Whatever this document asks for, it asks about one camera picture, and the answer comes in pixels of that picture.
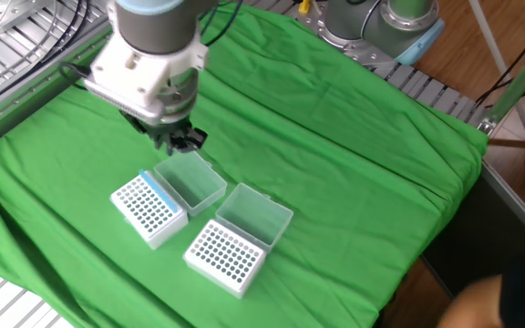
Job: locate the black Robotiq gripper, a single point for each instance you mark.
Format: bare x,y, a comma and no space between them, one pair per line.
167,130

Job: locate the white pipette tip rack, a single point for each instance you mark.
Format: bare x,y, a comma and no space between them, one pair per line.
146,214
221,259

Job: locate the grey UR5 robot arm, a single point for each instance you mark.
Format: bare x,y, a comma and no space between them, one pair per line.
358,23

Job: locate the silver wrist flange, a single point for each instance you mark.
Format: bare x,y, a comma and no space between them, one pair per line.
180,98

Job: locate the green table cloth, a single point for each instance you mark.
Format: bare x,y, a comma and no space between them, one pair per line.
335,114

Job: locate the small yellow object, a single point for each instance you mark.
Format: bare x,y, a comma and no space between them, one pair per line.
304,5

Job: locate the silver metal plate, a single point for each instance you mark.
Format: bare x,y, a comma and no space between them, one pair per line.
12,11

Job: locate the thin white pole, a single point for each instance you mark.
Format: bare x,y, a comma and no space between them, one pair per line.
494,50

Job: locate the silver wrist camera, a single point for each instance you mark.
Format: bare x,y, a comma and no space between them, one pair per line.
121,100

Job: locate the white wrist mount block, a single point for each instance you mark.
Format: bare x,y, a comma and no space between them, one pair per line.
126,68

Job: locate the grey aluminium frame rail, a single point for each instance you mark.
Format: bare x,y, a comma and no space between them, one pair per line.
16,109

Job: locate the aluminium table edge rail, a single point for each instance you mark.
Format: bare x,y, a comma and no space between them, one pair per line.
517,202

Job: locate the aluminium corner post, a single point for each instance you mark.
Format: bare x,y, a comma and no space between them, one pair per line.
522,78

